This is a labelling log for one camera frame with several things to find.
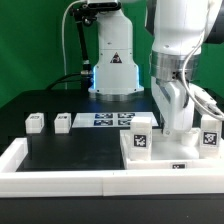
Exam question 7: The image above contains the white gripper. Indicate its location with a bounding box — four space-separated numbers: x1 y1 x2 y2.
151 77 194 136

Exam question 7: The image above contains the white square tabletop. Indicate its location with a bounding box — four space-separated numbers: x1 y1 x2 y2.
120 128 224 170

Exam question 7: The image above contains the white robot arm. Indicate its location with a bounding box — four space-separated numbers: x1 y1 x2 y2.
87 0 224 135

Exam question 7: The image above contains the white U-shaped fence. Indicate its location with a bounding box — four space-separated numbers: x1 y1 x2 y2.
0 138 224 198

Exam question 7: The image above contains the white marker plate with tags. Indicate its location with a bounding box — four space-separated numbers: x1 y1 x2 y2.
72 112 158 128

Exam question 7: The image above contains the white cable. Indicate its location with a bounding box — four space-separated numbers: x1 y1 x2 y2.
61 0 224 122

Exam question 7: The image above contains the black cable bundle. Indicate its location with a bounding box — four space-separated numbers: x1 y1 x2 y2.
45 71 93 91

